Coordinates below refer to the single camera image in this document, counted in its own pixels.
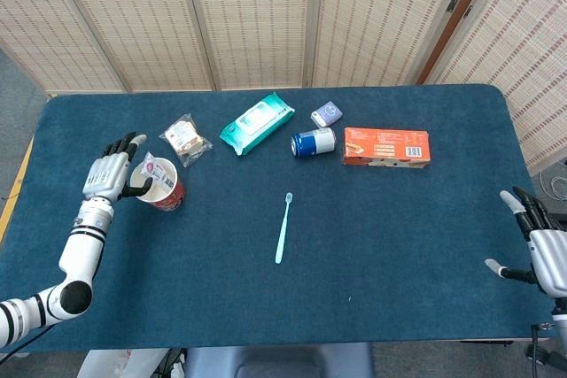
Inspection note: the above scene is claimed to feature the white cable bundle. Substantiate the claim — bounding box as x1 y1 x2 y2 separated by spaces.
538 172 567 202

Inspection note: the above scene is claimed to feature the teal wet wipes pack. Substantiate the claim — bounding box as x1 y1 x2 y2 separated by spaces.
219 91 296 157

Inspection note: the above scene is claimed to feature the brown wooden post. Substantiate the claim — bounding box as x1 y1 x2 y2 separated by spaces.
416 0 500 86

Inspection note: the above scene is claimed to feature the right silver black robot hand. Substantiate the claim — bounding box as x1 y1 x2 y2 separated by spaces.
484 186 567 298

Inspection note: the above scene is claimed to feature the blue grey robot chest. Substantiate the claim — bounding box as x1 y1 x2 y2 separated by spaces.
183 342 377 378

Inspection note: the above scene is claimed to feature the black wheeled stand base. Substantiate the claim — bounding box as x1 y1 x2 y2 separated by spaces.
524 342 567 368

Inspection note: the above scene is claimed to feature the light blue toothbrush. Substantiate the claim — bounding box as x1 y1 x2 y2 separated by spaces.
274 191 294 265

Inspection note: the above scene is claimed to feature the white floral toothpaste tube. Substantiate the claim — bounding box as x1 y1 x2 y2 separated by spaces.
139 151 177 196

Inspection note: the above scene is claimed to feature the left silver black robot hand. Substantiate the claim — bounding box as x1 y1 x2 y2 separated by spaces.
82 131 156 201

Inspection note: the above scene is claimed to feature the blue white drink can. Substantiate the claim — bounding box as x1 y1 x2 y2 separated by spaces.
290 127 338 159

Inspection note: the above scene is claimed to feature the white plastic bag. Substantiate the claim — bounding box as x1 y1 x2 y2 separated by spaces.
79 348 172 378

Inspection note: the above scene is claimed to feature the orange biscuit box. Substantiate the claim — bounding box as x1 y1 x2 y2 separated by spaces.
341 126 431 170

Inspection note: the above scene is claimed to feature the blue felt table mat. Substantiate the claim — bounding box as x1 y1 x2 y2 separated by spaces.
0 83 555 351

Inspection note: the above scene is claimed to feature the snack in clear wrapper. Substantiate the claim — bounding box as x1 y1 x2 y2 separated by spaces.
159 112 214 169

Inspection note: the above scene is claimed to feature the beige bamboo folding screen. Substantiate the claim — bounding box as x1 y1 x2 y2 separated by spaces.
424 0 567 175
0 0 488 94

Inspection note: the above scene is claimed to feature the yellow floor tape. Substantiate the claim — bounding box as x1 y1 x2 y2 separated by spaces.
0 136 35 244

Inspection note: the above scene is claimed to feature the small purple tissue pack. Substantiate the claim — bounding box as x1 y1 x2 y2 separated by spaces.
309 99 345 128

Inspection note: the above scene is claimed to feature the red noodle paper cup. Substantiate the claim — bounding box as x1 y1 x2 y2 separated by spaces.
129 157 186 212

